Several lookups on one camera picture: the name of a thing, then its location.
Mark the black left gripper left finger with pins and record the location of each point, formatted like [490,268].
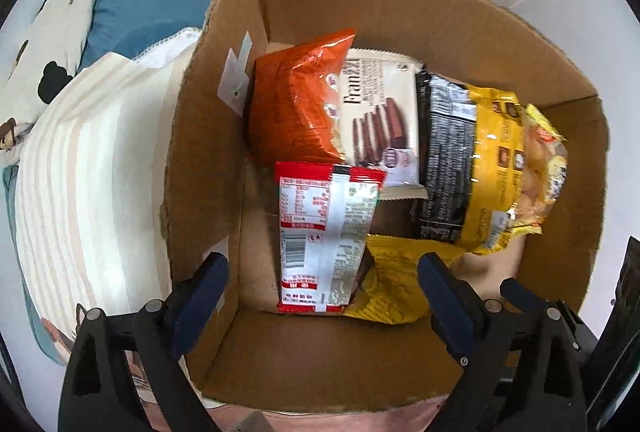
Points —
[98,391]

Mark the yellow chips bag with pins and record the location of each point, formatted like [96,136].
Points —
[544,173]

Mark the yellow snack packet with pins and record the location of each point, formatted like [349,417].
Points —
[390,292]

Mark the striped cat print blanket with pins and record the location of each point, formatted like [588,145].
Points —
[89,188]

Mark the red white snack packet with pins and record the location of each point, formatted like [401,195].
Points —
[325,215]

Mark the bear print pillow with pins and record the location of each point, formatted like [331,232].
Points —
[44,63]

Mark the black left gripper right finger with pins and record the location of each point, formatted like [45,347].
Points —
[518,369]

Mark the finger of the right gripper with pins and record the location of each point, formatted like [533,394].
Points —
[521,298]

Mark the white Franzzi cookie pack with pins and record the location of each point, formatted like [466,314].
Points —
[379,118]

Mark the brown cardboard box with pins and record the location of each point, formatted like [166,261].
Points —
[251,355]

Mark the black yellow snack bag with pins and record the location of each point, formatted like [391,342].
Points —
[472,161]

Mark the orange snack bag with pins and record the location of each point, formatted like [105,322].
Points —
[295,109]

